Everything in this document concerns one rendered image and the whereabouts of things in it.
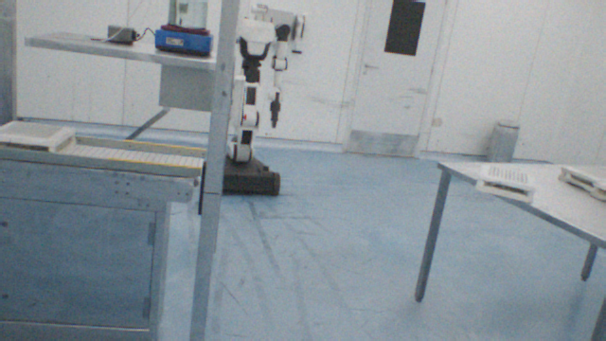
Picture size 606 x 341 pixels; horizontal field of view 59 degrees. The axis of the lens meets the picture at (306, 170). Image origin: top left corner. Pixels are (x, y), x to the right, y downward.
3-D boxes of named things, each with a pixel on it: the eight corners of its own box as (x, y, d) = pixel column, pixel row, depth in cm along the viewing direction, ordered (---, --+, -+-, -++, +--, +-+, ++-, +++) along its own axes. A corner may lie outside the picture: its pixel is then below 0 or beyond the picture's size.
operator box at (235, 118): (240, 121, 304) (245, 76, 297) (240, 128, 288) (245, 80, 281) (229, 120, 303) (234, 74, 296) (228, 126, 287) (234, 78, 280)
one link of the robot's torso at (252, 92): (236, 126, 433) (239, 70, 435) (257, 128, 438) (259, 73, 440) (239, 124, 418) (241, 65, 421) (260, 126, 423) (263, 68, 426)
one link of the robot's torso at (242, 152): (228, 153, 456) (236, 106, 428) (251, 155, 461) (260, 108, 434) (229, 165, 444) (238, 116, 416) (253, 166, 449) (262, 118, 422)
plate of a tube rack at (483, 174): (533, 179, 252) (535, 175, 252) (535, 192, 230) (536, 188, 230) (480, 168, 260) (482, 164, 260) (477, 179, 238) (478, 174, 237)
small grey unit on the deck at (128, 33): (141, 44, 205) (142, 27, 204) (137, 45, 199) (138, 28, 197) (109, 40, 204) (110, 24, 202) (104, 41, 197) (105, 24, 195)
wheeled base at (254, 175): (204, 168, 479) (208, 132, 470) (261, 171, 494) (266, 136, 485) (210, 191, 421) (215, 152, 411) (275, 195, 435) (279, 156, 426)
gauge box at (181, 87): (215, 108, 225) (220, 61, 219) (213, 113, 215) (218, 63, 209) (162, 101, 221) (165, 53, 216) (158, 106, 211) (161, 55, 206)
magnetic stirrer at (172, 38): (213, 53, 215) (215, 30, 212) (209, 57, 195) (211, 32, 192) (162, 45, 212) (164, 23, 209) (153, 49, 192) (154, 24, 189)
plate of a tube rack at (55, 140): (77, 133, 216) (77, 128, 215) (55, 148, 192) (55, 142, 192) (12, 125, 213) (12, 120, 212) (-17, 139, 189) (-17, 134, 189)
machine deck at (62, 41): (220, 62, 219) (221, 53, 218) (214, 74, 183) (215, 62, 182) (62, 42, 210) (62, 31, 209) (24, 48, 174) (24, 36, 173)
